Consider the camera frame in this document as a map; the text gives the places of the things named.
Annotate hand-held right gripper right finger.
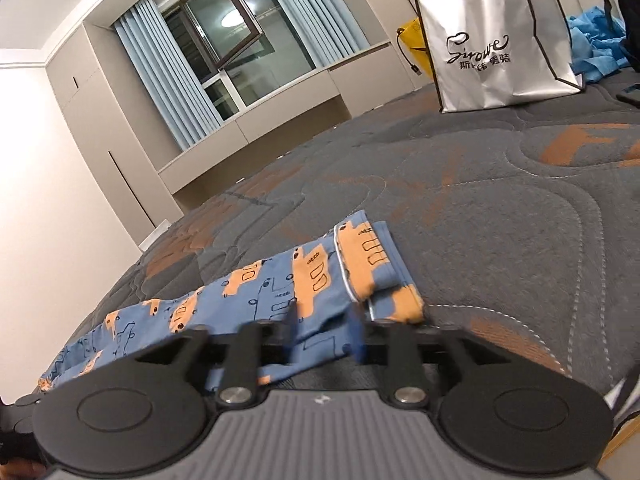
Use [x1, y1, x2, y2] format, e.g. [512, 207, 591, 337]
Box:
[350, 306, 501, 407]

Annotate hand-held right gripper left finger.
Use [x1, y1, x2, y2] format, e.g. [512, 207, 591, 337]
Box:
[112, 305, 303, 407]

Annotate blue pants with orange print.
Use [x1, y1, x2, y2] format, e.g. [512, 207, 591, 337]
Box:
[37, 210, 426, 396]

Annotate white paper sheet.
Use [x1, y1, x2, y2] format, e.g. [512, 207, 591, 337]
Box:
[139, 220, 168, 248]

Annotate grey quilted mattress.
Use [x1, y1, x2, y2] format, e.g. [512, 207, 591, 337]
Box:
[37, 80, 640, 461]

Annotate beige window bench cabinet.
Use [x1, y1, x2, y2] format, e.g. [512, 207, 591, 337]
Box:
[158, 42, 392, 197]

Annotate beige wardrobe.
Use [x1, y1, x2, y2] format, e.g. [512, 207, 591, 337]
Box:
[44, 25, 183, 228]

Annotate light blue curtain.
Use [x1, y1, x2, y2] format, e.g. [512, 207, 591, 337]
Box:
[251, 0, 369, 59]
[114, 0, 227, 152]

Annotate yellow bag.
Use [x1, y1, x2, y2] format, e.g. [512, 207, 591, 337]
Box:
[397, 16, 436, 82]

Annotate white shopping bag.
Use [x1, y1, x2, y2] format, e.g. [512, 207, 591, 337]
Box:
[412, 0, 585, 114]

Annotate blue cloth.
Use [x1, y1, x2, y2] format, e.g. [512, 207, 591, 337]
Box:
[566, 5, 635, 84]

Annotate dark clothing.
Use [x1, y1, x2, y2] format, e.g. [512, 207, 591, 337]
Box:
[597, 0, 640, 70]

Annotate window with dark frame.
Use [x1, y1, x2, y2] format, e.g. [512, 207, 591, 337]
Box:
[159, 0, 322, 122]

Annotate black cable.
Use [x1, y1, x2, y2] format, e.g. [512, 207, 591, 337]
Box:
[396, 27, 424, 79]

